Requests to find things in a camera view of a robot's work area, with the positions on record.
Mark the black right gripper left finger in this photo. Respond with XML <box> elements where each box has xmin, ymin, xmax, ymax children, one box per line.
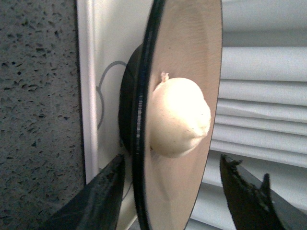
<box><xmin>38</xmin><ymin>154</ymin><xmax>125</xmax><ymax>230</ymax></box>

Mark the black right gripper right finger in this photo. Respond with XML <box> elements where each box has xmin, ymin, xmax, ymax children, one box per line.
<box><xmin>220</xmin><ymin>154</ymin><xmax>307</xmax><ymax>230</ymax></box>

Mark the white steamed bun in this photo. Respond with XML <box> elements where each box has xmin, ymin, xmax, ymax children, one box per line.
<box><xmin>150</xmin><ymin>72</ymin><xmax>212</xmax><ymax>158</ymax></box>

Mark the tan plate with black rim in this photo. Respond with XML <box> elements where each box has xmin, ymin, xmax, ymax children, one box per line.
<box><xmin>118</xmin><ymin>0</ymin><xmax>222</xmax><ymax>230</ymax></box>

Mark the cream rectangular tray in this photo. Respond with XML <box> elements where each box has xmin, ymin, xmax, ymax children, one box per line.
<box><xmin>77</xmin><ymin>0</ymin><xmax>153</xmax><ymax>230</ymax></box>

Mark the grey pleated curtain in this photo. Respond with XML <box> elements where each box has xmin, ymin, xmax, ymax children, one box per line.
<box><xmin>187</xmin><ymin>0</ymin><xmax>307</xmax><ymax>230</ymax></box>

